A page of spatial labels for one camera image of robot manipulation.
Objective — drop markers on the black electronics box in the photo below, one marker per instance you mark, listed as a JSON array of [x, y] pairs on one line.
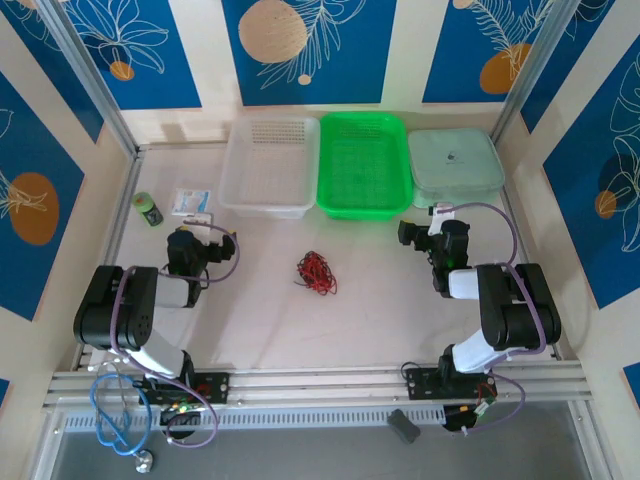
[[180, 416], [457, 419]]

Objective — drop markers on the white blue sachet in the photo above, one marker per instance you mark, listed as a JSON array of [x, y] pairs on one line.
[[190, 201]]

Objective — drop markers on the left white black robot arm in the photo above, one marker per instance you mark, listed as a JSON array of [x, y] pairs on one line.
[[130, 310]]

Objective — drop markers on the aluminium front rail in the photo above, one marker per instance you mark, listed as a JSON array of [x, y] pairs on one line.
[[325, 385]]

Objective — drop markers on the green plastic basket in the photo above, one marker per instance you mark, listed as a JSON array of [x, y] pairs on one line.
[[365, 170]]

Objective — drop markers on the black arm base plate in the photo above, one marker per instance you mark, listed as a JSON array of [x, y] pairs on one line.
[[217, 387], [422, 384]]

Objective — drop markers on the small green capped bottle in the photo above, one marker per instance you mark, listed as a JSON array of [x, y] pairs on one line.
[[148, 210]]

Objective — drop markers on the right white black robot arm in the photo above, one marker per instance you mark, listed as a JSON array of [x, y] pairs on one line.
[[520, 320]]

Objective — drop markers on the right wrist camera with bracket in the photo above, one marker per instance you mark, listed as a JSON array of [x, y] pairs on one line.
[[456, 231]]

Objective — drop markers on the round metal disc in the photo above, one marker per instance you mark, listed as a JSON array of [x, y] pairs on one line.
[[144, 461]]

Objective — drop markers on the dark grey block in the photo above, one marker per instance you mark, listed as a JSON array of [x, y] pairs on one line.
[[404, 426]]

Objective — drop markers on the aluminium side rail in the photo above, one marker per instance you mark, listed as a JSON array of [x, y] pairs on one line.
[[525, 252], [117, 225]]

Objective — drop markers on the pale green lidded container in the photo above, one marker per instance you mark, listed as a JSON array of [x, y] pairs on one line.
[[455, 167]]

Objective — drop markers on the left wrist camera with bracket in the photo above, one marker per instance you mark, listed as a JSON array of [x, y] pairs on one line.
[[182, 240]]

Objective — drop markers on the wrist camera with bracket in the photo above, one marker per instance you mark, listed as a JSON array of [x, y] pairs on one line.
[[456, 231], [182, 240]]

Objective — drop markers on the clear plastic basket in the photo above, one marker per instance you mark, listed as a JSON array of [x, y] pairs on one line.
[[270, 170]]

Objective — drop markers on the aluminium corner post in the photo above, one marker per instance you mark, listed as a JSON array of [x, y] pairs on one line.
[[90, 75], [530, 65]]

